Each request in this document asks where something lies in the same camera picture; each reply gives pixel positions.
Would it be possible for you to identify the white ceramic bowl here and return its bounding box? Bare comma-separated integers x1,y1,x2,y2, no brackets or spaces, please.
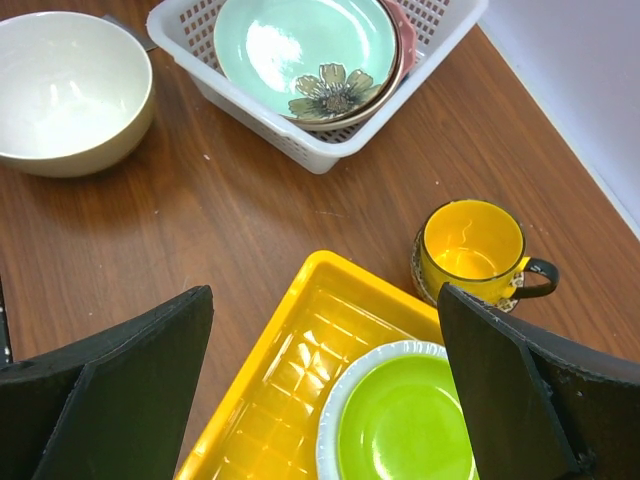
1,11,154,178

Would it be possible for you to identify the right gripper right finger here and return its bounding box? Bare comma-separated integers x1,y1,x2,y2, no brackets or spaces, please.
437,284,639,479

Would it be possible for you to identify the white plastic basket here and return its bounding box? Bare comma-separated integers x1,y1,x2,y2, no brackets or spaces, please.
146,1,489,174

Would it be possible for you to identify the pale green bottom plate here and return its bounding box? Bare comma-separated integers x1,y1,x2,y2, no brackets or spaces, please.
213,0,398,124

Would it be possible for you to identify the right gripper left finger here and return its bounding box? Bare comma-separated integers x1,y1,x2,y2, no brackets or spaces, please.
1,285,214,479

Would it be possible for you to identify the yellow plastic tray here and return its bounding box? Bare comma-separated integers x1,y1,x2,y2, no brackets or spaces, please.
176,250,442,479

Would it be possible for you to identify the green white bowl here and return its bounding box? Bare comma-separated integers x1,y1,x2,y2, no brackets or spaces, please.
315,340,479,479

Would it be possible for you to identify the yellow mug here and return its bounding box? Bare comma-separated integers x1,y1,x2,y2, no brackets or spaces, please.
418,199,560,305

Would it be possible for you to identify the woven coaster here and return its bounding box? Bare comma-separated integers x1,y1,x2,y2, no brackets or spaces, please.
410,230,519,313

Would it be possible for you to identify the dark bottom plate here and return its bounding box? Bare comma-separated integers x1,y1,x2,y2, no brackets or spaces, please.
289,1,403,132

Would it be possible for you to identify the pink polka dot plate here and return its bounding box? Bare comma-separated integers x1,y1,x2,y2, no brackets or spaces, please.
383,0,417,80

